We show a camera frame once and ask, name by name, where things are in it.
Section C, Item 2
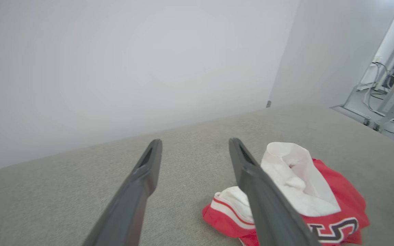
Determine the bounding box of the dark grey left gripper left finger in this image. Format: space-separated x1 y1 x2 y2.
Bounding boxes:
82 139 163 246

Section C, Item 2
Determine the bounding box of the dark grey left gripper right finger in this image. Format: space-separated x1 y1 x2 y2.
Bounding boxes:
228 138 321 246

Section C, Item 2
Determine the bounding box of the red and white jersey garment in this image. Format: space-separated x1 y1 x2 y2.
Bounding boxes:
202 142 370 246

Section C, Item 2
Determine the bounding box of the white metal stand frame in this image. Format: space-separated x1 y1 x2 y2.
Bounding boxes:
330 17 394 152

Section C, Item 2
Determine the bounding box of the thin black cable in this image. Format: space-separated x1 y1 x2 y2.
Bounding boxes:
364 61 394 148

